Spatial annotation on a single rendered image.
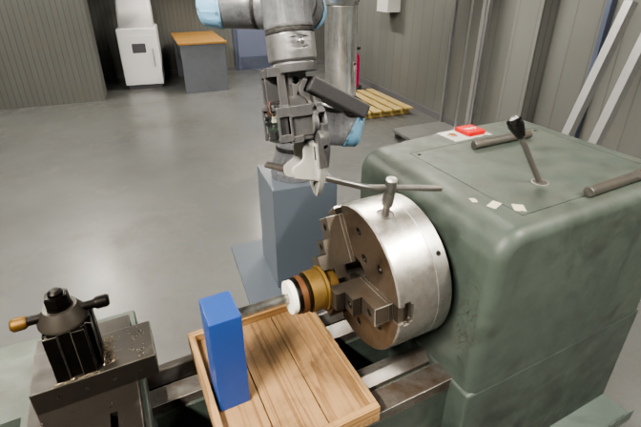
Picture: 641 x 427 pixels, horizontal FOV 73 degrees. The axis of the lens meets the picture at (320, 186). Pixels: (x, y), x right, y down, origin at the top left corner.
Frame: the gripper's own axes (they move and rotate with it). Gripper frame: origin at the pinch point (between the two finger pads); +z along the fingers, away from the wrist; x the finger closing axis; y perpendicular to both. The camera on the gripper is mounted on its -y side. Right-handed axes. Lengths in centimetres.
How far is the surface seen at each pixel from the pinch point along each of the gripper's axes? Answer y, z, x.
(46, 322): 45, 17, -16
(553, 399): -60, 70, -1
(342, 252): -8.8, 17.8, -12.2
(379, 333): -11.1, 33.6, -4.4
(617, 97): -277, 13, -116
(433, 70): -341, -22, -375
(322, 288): -1.6, 22.2, -8.2
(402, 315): -12.2, 26.8, 2.8
